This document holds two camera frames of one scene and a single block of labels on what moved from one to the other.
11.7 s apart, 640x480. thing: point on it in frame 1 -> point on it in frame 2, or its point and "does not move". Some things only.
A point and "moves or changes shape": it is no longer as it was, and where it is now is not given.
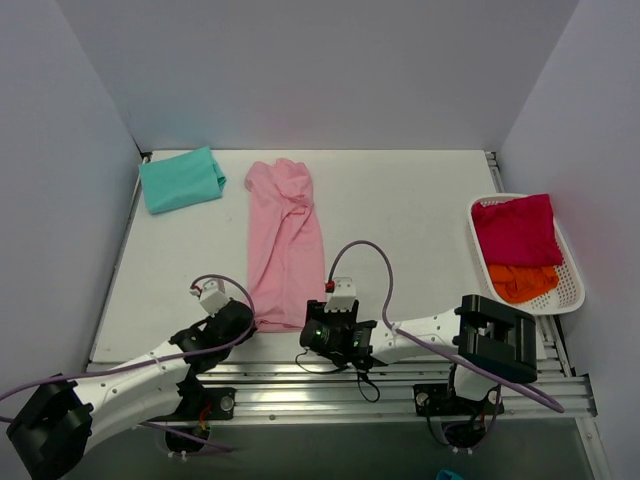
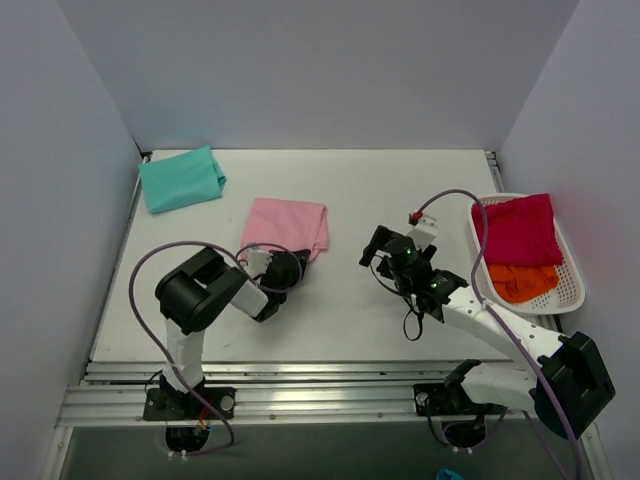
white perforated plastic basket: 569,292 does not move
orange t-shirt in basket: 523,283 does not move
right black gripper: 317,311 -> 379,241
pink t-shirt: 285,255 moves or changes shape
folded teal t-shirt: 181,181 does not move
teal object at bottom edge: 446,475 does not move
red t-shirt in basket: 519,233 does not move
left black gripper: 232,320 -> 298,261
